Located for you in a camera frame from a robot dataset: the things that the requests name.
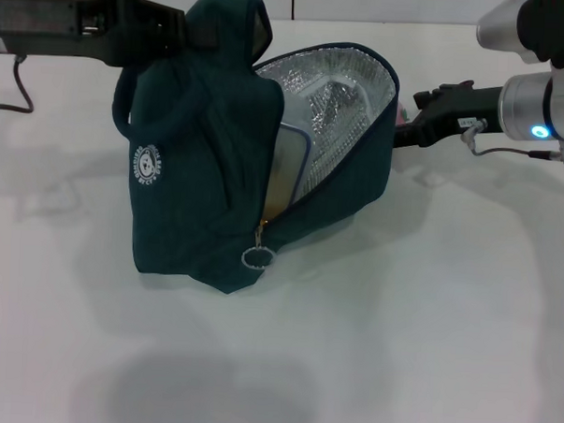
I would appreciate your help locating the yellow banana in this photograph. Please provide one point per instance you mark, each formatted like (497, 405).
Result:
(268, 214)

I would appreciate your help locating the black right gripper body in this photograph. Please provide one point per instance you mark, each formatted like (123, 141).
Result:
(464, 112)

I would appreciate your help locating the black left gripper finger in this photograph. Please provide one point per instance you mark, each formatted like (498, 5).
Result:
(145, 13)
(130, 50)

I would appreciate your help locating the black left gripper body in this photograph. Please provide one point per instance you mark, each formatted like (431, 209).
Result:
(37, 23)

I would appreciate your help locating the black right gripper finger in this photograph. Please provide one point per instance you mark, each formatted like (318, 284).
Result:
(407, 135)
(432, 98)

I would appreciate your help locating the dark teal insulated lunch bag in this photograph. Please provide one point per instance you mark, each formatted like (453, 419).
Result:
(199, 170)

